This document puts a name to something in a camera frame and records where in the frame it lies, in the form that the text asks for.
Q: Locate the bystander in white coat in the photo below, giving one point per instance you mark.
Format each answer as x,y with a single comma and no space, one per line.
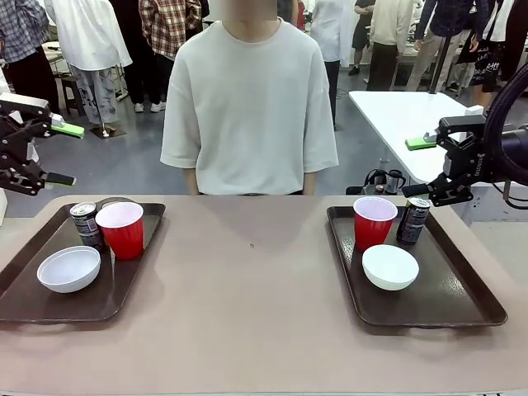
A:
330,37

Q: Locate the bystander in plain black shorts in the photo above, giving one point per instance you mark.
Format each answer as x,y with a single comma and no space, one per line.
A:
359,37

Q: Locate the glossy white plastic bowl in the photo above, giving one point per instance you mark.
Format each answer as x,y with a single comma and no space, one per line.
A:
68,272

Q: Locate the bystander in printed black shorts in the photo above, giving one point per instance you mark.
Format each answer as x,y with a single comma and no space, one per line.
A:
486,66

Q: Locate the person in beige t-shirt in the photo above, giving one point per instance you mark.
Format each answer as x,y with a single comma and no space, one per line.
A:
247,103

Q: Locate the red plastic cup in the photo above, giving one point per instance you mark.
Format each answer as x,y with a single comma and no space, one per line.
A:
371,231
123,243

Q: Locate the black drink can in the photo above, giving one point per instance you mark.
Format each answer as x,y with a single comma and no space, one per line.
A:
410,227
88,231

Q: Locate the bystander in beige trousers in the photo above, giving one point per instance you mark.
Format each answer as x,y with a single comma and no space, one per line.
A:
429,57

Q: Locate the dark wooden stool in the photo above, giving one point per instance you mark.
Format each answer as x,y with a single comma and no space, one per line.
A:
72,82

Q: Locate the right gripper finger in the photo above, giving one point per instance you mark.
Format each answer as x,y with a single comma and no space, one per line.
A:
449,189
462,123

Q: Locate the white side table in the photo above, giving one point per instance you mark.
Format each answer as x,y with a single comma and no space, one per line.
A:
392,119

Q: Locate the bystander in cream sweater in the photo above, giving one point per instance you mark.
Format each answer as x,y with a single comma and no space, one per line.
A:
387,24

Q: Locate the bystander in grey plaid shirt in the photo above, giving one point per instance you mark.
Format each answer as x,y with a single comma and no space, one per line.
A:
20,33

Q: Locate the bystander in dark clothes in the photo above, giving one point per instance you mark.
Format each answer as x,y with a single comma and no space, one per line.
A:
517,41

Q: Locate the brown plastic tray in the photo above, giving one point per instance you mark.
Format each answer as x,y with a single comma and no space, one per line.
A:
123,288
445,297

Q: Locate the matte white bowl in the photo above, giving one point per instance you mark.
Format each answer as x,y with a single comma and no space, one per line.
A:
389,268

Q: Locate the person's left forearm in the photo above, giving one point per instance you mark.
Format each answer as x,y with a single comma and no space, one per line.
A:
310,185

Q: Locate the figure in white shirt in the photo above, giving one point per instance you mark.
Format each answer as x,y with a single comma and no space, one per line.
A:
90,37

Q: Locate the black vertical pole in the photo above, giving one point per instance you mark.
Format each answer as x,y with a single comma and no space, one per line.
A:
439,70

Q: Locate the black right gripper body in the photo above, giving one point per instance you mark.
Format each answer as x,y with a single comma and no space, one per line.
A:
474,161

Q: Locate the person's right forearm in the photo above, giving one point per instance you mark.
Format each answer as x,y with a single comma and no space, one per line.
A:
190,181

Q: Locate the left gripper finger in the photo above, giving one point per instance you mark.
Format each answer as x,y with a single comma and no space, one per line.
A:
24,177
29,108

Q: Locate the bystander in red plaid shirt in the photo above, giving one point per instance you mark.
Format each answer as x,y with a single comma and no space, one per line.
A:
165,24

